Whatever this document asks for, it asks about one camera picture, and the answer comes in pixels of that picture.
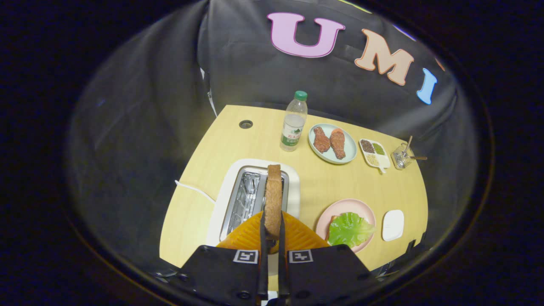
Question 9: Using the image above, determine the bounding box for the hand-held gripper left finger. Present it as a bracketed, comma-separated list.
[178, 210, 269, 306]

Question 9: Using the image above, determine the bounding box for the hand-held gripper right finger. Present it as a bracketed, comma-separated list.
[278, 211, 372, 306]

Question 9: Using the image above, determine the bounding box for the green lettuce leaf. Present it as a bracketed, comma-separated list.
[328, 212, 376, 248]

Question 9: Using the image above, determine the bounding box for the brown crust bread slice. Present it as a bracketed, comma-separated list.
[263, 164, 283, 241]

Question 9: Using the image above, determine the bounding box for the white toaster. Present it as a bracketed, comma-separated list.
[206, 159, 300, 247]

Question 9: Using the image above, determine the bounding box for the pink plate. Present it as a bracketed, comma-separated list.
[315, 198, 377, 254]

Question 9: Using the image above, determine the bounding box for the white square plate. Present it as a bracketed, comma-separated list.
[382, 210, 405, 242]

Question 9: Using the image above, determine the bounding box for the white divided dish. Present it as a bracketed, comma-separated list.
[359, 138, 391, 174]

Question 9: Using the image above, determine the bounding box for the pale green plate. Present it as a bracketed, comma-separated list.
[308, 123, 358, 164]

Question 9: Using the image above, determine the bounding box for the brown fried chicken piece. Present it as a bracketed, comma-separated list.
[313, 126, 331, 153]
[330, 128, 346, 160]

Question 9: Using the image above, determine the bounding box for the clear glass utensil cup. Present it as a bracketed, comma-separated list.
[391, 143, 415, 170]

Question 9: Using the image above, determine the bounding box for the clear water bottle green cap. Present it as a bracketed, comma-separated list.
[280, 91, 308, 152]

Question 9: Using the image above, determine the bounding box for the black backdrop cloth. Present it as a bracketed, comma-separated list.
[64, 0, 485, 272]

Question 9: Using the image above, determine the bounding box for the white toaster cable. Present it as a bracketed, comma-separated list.
[175, 180, 217, 204]

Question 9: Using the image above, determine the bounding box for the black table edge bracket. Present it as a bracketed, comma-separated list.
[404, 232, 428, 256]

